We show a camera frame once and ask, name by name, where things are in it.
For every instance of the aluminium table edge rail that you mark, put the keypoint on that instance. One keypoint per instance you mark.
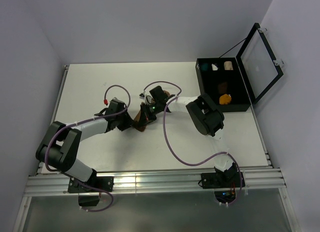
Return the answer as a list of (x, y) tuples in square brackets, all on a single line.
[(65, 73)]

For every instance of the dark brown striped-cuff sock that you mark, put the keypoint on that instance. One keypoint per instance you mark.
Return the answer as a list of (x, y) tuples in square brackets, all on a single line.
[(222, 88)]

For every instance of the glass box lid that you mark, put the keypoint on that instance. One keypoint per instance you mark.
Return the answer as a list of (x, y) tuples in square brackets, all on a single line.
[(259, 67)]

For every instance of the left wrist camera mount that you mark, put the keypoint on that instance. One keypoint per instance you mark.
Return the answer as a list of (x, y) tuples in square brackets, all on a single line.
[(110, 100)]

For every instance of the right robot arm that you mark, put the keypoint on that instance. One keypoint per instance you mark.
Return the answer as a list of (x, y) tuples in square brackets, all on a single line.
[(205, 115)]

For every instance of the black storage box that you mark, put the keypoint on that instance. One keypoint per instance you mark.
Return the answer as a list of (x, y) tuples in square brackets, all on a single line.
[(221, 79)]

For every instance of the mustard yellow striped-cuff sock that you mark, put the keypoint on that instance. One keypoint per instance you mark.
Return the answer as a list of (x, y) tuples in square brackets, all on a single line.
[(225, 99)]

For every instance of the aluminium front frame rails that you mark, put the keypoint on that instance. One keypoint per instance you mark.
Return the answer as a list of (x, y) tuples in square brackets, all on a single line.
[(153, 181)]

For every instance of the white rolled sock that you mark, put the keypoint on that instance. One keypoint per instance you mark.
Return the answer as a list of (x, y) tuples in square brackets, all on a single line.
[(214, 67)]

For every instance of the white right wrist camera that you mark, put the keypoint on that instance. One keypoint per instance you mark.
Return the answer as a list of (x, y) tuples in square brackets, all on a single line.
[(147, 99)]

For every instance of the beige rolled sock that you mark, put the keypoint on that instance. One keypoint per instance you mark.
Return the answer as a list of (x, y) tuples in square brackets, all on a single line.
[(228, 65)]

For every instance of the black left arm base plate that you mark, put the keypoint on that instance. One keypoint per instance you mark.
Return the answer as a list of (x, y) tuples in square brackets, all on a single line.
[(98, 184)]

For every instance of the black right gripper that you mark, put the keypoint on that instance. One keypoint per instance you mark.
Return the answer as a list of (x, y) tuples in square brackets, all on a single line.
[(146, 118)]

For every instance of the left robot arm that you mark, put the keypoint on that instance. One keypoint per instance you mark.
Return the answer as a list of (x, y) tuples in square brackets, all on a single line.
[(59, 147)]

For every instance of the teal rolled sock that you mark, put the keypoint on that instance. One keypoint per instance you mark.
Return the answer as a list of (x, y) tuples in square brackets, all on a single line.
[(204, 67)]

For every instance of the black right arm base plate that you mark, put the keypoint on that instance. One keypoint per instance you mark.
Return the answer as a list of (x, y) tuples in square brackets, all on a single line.
[(215, 180)]

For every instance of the tan ribbed sock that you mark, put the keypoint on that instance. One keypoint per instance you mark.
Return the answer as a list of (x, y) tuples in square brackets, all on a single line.
[(136, 119)]

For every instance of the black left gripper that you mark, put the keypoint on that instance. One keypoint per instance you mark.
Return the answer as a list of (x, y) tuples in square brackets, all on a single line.
[(128, 121)]

